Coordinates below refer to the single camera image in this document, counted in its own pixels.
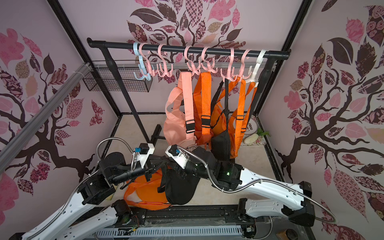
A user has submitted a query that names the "bright orange waist bag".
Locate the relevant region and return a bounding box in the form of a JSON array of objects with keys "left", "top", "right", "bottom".
[{"left": 211, "top": 77, "right": 257, "bottom": 160}]

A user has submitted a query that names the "dark orange backpack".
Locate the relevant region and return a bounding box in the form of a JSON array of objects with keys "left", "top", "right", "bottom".
[{"left": 193, "top": 72, "right": 213, "bottom": 150}]

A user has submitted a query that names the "black and orange bag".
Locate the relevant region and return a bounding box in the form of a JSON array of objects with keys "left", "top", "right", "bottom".
[{"left": 157, "top": 165, "right": 200, "bottom": 205}]

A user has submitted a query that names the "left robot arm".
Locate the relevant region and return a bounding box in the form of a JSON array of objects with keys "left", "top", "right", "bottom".
[{"left": 11, "top": 152, "right": 168, "bottom": 240}]

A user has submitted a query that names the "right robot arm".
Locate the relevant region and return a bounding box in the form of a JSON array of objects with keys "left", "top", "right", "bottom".
[{"left": 166, "top": 145, "right": 316, "bottom": 227}]

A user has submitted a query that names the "orange flat bag underneath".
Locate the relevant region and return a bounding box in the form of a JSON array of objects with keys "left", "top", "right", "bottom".
[{"left": 124, "top": 170, "right": 171, "bottom": 211}]

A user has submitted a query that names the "pink multi-hook hanger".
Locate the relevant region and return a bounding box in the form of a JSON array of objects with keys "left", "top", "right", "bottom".
[
  {"left": 157, "top": 44, "right": 174, "bottom": 78},
  {"left": 221, "top": 48, "right": 236, "bottom": 82},
  {"left": 201, "top": 47, "right": 218, "bottom": 74},
  {"left": 139, "top": 43, "right": 157, "bottom": 77},
  {"left": 183, "top": 46, "right": 201, "bottom": 76},
  {"left": 237, "top": 49, "right": 251, "bottom": 79}
]

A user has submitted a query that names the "light blue multi-hook hanger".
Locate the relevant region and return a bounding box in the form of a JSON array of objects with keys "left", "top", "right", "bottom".
[{"left": 133, "top": 42, "right": 152, "bottom": 81}]

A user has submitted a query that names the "white multi-hook hanger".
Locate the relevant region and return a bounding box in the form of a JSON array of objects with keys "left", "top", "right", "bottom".
[{"left": 248, "top": 50, "right": 267, "bottom": 87}]

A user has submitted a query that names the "left flexible metal conduit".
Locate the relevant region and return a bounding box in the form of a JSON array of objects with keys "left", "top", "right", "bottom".
[{"left": 21, "top": 137, "right": 137, "bottom": 240}]

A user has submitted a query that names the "toy white radish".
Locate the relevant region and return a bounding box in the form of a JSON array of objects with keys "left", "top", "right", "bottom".
[{"left": 243, "top": 128, "right": 270, "bottom": 146}]

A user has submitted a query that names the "white patterned plate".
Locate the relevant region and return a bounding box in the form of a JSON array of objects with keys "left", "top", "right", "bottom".
[{"left": 245, "top": 115, "right": 259, "bottom": 136}]

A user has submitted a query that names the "floral placemat cloth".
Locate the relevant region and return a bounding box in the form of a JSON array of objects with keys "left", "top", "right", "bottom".
[{"left": 241, "top": 133, "right": 267, "bottom": 146}]

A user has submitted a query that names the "aluminium profile bar back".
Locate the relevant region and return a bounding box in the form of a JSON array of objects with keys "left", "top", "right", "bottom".
[{"left": 89, "top": 60, "right": 277, "bottom": 70}]

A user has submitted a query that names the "aluminium profile bar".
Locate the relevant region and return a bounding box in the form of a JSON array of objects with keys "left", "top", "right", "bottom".
[
  {"left": 1, "top": 63, "right": 91, "bottom": 173},
  {"left": 89, "top": 60, "right": 277, "bottom": 70}
]

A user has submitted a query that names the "brown bottle right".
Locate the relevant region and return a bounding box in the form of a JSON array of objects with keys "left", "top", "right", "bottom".
[{"left": 276, "top": 229, "right": 299, "bottom": 240}]

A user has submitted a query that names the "black clothes rack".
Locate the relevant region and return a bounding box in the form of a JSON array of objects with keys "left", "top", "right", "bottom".
[{"left": 87, "top": 38, "right": 291, "bottom": 143}]

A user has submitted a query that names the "aluminium profile bar left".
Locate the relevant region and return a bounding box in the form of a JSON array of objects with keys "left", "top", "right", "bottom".
[{"left": 1, "top": 63, "right": 91, "bottom": 173}]

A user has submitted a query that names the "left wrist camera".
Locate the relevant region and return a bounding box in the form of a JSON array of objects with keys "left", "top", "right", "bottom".
[{"left": 134, "top": 143, "right": 155, "bottom": 168}]

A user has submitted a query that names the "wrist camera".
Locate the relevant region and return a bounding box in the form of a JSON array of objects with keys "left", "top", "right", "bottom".
[
  {"left": 166, "top": 145, "right": 190, "bottom": 160},
  {"left": 134, "top": 143, "right": 155, "bottom": 168}
]

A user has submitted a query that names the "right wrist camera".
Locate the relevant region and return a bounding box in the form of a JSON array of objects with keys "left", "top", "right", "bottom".
[{"left": 166, "top": 145, "right": 190, "bottom": 160}]

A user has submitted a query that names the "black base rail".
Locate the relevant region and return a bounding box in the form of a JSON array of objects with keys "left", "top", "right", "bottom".
[{"left": 114, "top": 205, "right": 270, "bottom": 227}]

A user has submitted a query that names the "white slotted cable duct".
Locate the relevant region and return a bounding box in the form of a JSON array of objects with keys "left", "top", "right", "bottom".
[{"left": 91, "top": 226, "right": 243, "bottom": 240}]

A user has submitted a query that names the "black wire basket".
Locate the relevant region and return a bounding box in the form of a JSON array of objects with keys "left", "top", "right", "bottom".
[{"left": 82, "top": 60, "right": 154, "bottom": 93}]

